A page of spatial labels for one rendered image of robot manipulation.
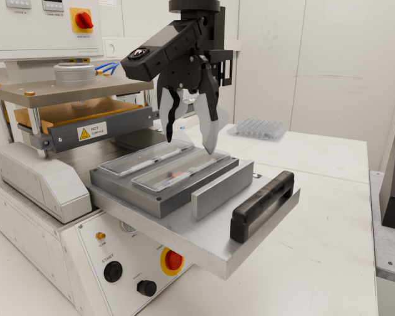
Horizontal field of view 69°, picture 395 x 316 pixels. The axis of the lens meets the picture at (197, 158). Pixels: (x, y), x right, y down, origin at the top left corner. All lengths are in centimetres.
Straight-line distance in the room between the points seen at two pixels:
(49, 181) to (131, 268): 20
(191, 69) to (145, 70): 8
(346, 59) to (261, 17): 85
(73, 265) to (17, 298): 19
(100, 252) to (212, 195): 22
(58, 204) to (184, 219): 20
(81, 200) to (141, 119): 24
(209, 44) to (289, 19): 251
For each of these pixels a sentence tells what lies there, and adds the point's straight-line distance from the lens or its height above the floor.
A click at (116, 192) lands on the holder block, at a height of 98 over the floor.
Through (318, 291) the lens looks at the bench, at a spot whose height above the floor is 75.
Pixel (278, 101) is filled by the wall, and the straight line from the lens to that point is 299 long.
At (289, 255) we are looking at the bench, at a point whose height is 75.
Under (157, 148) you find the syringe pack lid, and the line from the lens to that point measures 54.
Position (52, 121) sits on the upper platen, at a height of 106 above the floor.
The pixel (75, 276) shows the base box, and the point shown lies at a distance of 53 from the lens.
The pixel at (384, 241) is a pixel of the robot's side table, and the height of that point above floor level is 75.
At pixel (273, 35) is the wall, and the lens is 297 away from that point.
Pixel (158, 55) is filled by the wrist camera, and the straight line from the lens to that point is 37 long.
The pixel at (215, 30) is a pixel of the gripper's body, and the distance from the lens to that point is 46.
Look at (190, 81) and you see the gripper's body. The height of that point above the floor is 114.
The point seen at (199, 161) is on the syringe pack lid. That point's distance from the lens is 48.
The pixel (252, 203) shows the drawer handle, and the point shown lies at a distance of 36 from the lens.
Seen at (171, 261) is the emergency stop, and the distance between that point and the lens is 59.
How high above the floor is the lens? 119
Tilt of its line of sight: 22 degrees down
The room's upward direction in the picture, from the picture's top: straight up
